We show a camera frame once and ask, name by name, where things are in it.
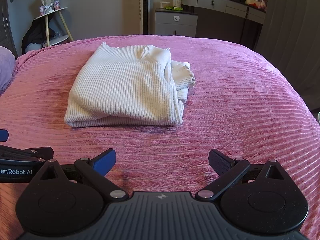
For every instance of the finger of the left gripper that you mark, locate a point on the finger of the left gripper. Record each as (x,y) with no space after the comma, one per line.
(45,153)
(4,135)

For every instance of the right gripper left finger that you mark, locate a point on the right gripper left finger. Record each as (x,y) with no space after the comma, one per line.
(62,200)

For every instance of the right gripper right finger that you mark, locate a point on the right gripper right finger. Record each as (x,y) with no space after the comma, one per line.
(261,199)

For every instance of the white ribbed knit sweater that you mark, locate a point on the white ribbed knit sweater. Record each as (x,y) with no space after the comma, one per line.
(133,85)

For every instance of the dark clothes pile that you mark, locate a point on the dark clothes pile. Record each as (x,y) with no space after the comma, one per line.
(35,34)

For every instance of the lavender pillow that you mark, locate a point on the lavender pillow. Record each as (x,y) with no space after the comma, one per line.
(7,65)

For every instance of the pink ribbed bed blanket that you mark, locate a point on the pink ribbed bed blanket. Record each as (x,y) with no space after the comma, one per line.
(241,105)

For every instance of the round white side table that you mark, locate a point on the round white side table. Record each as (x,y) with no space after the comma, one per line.
(56,20)

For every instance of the grey nightstand cabinet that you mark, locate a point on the grey nightstand cabinet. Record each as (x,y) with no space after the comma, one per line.
(169,22)

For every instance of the grey dressing table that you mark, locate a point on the grey dressing table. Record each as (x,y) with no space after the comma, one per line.
(227,20)

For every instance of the pink plush toy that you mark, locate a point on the pink plush toy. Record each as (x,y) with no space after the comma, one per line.
(263,5)

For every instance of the white tower fan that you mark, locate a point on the white tower fan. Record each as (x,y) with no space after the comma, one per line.
(144,9)

